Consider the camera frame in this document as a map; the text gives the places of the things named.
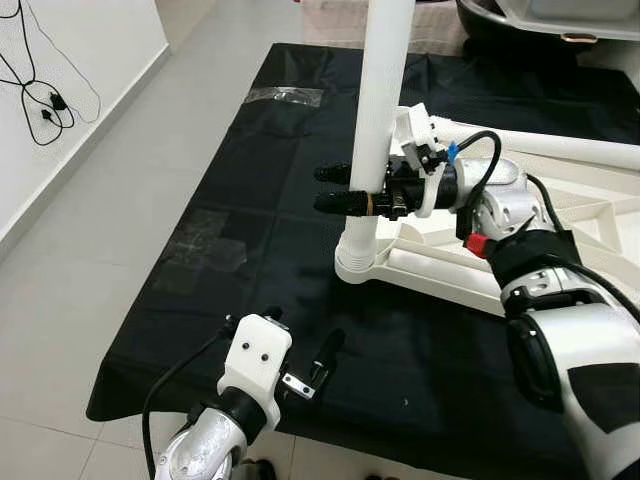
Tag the white plastic table leg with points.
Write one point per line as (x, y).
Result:
(385, 90)
(560, 148)

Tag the black tablecloth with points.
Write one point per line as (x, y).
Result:
(250, 200)

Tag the clear tape strip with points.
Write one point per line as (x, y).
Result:
(285, 97)

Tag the grey robot left leg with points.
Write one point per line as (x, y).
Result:
(258, 470)

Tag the clear tape patch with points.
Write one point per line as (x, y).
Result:
(205, 245)

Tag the beige covered bench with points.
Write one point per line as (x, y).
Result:
(330, 25)

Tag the black wok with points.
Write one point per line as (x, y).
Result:
(475, 20)

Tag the white plastic table top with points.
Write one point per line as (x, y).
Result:
(600, 215)

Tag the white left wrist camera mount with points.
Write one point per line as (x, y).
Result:
(255, 355)

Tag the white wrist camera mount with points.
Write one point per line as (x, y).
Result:
(412, 125)
(255, 355)

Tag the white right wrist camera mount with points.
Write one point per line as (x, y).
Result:
(412, 125)

